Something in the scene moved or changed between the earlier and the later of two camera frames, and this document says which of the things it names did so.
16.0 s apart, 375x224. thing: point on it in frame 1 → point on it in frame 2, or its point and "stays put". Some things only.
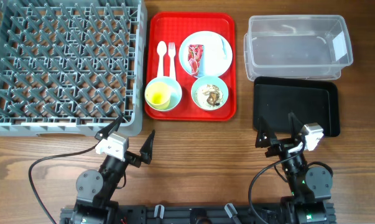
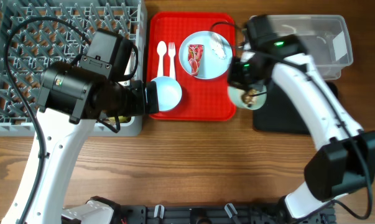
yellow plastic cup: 158,94 → 122,119
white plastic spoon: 162,49 stays put
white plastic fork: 171,51 stays put
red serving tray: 167,32 stays put
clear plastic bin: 296,45 stays put
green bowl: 209,93 → 236,93
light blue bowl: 176,91 stays put
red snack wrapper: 194,53 stays put
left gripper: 145,153 → 137,107
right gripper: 282,146 → 234,75
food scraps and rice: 209,96 → 249,99
